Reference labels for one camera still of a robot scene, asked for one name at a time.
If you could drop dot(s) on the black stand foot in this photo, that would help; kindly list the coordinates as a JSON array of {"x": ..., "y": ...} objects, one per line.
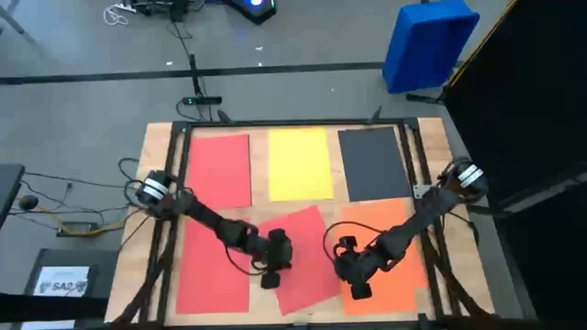
[{"x": 424, "y": 98}]

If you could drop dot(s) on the black paper sheet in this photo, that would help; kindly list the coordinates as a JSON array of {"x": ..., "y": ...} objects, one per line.
[{"x": 373, "y": 165}]

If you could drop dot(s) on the white power strip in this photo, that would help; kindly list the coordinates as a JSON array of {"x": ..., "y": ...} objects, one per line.
[{"x": 125, "y": 7}]

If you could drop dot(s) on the red paper sheet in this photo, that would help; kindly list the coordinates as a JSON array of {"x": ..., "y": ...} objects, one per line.
[
  {"x": 307, "y": 293},
  {"x": 220, "y": 165},
  {"x": 206, "y": 284}
]

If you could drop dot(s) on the white printed label sheet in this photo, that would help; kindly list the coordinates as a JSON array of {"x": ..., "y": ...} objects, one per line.
[{"x": 59, "y": 277}]

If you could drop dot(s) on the grey metal base bar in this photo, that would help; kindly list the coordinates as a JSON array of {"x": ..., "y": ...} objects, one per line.
[{"x": 541, "y": 197}]

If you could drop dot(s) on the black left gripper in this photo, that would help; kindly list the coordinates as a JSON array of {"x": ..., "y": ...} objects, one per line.
[{"x": 275, "y": 261}]

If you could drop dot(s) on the grey chair leg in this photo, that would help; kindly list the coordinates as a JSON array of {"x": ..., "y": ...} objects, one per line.
[{"x": 18, "y": 28}]

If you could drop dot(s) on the silver mounting plate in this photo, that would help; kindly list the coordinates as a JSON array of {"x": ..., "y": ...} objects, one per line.
[{"x": 419, "y": 190}]

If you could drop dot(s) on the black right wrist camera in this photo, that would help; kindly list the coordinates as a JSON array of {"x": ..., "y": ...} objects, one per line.
[{"x": 348, "y": 242}]

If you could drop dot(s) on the black floor power box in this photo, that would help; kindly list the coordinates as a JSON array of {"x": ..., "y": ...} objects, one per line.
[{"x": 75, "y": 227}]

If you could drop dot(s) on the black metal table frame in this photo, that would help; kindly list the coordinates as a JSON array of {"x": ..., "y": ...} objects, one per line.
[{"x": 298, "y": 123}]

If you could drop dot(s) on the white paper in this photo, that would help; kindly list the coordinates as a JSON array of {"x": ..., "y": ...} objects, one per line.
[{"x": 46, "y": 326}]

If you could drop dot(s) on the black bar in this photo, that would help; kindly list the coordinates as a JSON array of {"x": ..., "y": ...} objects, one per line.
[{"x": 46, "y": 308}]

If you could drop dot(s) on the yellow paper sheet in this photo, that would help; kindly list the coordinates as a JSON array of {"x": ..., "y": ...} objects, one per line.
[{"x": 300, "y": 165}]

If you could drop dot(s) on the black computer tower blue light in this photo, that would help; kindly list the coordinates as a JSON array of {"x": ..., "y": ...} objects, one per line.
[{"x": 261, "y": 16}]

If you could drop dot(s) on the black hub green light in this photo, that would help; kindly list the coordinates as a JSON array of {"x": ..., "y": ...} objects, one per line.
[{"x": 206, "y": 100}]

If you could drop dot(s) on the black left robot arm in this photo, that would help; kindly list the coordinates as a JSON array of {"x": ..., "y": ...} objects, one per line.
[{"x": 215, "y": 222}]

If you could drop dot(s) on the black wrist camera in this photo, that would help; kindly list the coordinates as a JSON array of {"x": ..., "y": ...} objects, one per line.
[
  {"x": 280, "y": 243},
  {"x": 348, "y": 242}
]

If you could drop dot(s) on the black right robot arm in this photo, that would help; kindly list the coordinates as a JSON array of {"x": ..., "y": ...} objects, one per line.
[{"x": 422, "y": 215}]

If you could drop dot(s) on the black partition panel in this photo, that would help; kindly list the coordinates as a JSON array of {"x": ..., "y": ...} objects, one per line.
[{"x": 541, "y": 69}]

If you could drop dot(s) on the black floor tape line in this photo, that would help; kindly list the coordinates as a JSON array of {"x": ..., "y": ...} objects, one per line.
[{"x": 275, "y": 69}]

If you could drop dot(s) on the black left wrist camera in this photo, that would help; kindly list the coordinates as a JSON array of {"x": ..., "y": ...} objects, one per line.
[{"x": 280, "y": 243}]

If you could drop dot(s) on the blue plastic crate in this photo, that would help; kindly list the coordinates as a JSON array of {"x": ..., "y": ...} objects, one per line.
[{"x": 426, "y": 50}]

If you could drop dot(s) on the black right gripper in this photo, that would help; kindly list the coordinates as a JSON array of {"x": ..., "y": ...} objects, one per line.
[{"x": 360, "y": 266}]

